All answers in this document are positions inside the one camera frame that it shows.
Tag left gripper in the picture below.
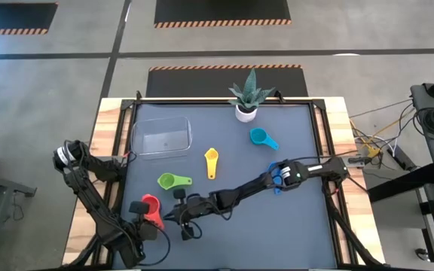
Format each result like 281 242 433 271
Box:
121 200 159 249

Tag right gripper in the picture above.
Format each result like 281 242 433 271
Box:
163 187 215 242

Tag red measuring cup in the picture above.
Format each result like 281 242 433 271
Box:
140 193 165 231

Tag green measuring cup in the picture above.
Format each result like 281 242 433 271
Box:
157 172 194 191

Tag yellow measuring cup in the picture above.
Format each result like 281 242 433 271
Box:
203 147 220 181

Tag blue measuring cup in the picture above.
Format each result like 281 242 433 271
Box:
267 160 285 196

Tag teal measuring cup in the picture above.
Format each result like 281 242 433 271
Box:
249 127 280 151

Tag grey table mat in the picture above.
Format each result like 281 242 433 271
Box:
113 103 339 270

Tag clear plastic container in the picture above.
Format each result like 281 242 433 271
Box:
130 116 194 156

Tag white plant pot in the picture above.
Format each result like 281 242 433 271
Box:
234 104 258 123

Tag black striped floor mat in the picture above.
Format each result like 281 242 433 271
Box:
0 2 59 35
145 64 309 98
154 0 292 29

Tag green succulent plant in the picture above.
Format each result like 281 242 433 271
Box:
228 67 277 111

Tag black power strip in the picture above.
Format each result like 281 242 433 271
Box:
386 145 410 172

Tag grey equipment cart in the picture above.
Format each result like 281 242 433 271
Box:
408 67 434 189

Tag black metal table frame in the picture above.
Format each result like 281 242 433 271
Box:
62 90 386 270

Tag yellow cable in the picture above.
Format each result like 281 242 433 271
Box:
348 119 382 159

